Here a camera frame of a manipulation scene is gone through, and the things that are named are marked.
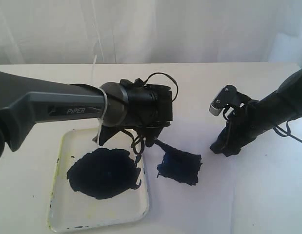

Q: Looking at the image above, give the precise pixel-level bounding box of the white paper with square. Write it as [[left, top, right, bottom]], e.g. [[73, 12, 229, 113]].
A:
[[135, 120, 246, 234]]

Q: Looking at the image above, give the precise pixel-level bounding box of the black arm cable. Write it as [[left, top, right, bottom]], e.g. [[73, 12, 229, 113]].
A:
[[131, 72, 179, 102], [272, 120, 302, 146]]

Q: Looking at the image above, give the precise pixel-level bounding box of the white zip tie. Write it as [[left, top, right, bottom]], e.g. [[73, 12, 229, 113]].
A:
[[97, 88, 108, 148]]

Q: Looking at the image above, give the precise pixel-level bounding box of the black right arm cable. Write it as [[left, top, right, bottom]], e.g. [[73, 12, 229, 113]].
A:
[[272, 120, 302, 146]]

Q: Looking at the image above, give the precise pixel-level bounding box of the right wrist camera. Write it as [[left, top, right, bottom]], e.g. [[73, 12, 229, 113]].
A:
[[209, 85, 237, 116]]

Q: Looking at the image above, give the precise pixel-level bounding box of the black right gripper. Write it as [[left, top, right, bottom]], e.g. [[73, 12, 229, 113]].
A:
[[210, 96, 260, 157]]

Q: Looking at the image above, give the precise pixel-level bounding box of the white paint tray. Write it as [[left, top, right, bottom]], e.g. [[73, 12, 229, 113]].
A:
[[47, 128, 149, 233]]

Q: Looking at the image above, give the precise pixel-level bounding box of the black paintbrush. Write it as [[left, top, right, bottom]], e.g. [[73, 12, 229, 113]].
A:
[[154, 139, 188, 157]]

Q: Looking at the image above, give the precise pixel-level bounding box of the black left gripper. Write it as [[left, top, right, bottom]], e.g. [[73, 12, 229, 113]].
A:
[[92, 121, 170, 148]]

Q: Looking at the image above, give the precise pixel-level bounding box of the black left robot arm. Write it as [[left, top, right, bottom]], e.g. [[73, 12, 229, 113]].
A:
[[0, 71, 176, 157]]

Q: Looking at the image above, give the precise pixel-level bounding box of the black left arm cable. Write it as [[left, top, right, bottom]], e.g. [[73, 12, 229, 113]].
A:
[[131, 72, 179, 102]]

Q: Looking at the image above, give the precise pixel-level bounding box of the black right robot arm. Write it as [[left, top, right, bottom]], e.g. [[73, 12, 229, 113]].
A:
[[209, 69, 302, 157]]

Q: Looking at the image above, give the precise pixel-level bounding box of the white backdrop curtain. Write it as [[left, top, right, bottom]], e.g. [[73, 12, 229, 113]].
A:
[[0, 0, 302, 67]]

